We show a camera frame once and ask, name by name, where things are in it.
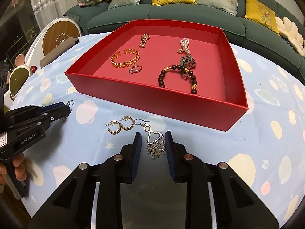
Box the gold wrist watch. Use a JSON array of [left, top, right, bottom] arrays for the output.
[[139, 34, 151, 48]]

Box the white lace curtain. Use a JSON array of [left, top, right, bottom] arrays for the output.
[[29, 0, 81, 28]]

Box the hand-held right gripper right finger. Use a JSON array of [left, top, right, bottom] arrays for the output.
[[165, 130, 279, 229]]

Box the white framed mirror with ears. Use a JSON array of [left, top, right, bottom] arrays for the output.
[[8, 54, 39, 101]]

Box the heart and flower dangle earring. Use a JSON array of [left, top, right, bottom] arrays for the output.
[[133, 118, 170, 160]]

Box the gold hoop earring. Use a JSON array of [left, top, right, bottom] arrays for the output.
[[118, 116, 135, 131], [106, 120, 123, 136]]

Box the white machine with wooden disc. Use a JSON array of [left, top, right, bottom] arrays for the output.
[[22, 17, 83, 77]]

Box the pearl bracelet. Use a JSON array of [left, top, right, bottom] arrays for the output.
[[177, 37, 191, 54]]

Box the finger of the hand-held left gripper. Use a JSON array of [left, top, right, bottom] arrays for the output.
[[3, 102, 66, 124], [10, 104, 71, 134]]

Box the person's left hand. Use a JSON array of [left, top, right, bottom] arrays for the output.
[[0, 152, 26, 194]]

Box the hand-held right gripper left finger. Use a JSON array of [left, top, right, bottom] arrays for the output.
[[27, 132, 143, 229]]

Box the dark bead bracelet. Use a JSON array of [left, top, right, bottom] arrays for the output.
[[158, 64, 199, 94]]

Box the gold bangle bracelet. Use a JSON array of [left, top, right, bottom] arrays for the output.
[[111, 48, 140, 68]]

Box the green sofa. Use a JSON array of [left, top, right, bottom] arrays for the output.
[[64, 0, 305, 71]]

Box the silver wrist watch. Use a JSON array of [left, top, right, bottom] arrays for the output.
[[179, 55, 198, 81]]

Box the red cardboard box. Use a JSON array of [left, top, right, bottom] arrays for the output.
[[65, 20, 249, 132]]

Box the silver chain dangle earring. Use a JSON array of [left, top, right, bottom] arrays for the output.
[[59, 100, 75, 124]]

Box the white flower cushion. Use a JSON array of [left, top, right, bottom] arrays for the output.
[[275, 16, 305, 58]]

